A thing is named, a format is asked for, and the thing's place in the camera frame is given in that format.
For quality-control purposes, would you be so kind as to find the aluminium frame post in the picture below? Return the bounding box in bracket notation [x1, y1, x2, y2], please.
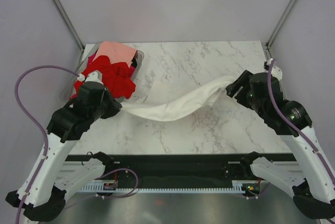
[263, 0, 298, 51]
[51, 0, 85, 53]

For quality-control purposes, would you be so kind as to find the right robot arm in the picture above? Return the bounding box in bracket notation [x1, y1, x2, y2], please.
[226, 71, 334, 223]

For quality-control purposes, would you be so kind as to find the pink t-shirt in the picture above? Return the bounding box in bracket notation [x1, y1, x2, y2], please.
[94, 41, 137, 67]

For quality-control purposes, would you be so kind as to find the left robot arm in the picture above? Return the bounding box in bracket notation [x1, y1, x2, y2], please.
[6, 81, 121, 222]

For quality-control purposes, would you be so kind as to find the white slotted cable duct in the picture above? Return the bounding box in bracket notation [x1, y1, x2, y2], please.
[79, 181, 255, 194]

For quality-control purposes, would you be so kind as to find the red t-shirt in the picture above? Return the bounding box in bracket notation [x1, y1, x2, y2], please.
[82, 55, 136, 99]

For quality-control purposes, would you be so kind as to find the right aluminium frame post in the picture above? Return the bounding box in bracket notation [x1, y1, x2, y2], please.
[263, 0, 298, 51]

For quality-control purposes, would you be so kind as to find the white Coca-Cola t-shirt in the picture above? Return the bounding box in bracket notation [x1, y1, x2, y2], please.
[121, 76, 233, 122]

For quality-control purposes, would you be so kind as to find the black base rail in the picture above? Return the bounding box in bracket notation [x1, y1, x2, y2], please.
[65, 153, 296, 189]

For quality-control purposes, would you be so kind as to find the left aluminium frame post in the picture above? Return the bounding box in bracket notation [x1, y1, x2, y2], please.
[51, 0, 85, 53]

